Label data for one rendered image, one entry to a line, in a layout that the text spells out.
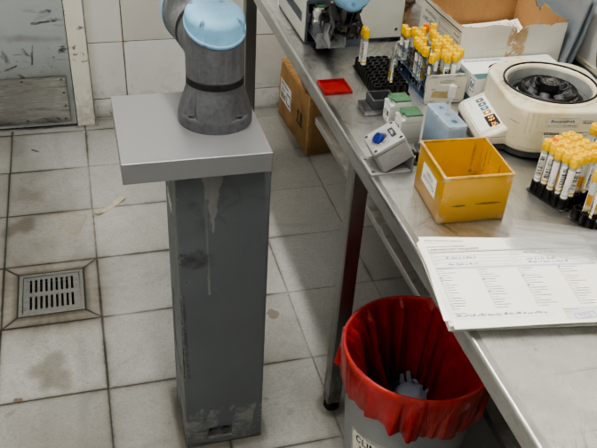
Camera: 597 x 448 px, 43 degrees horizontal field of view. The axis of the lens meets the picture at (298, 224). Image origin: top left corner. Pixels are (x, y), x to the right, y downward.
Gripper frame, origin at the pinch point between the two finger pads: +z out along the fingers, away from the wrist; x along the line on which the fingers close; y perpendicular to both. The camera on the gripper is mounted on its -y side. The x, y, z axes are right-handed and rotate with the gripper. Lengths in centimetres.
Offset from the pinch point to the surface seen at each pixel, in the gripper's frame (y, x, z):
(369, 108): 28.9, 0.0, -12.8
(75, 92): -77, -66, 133
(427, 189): 59, -1, -33
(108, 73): -85, -52, 131
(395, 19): -7.5, 20.8, 3.1
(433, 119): 42, 6, -29
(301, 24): -9.1, -4.4, 5.7
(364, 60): 10.7, 5.5, -4.8
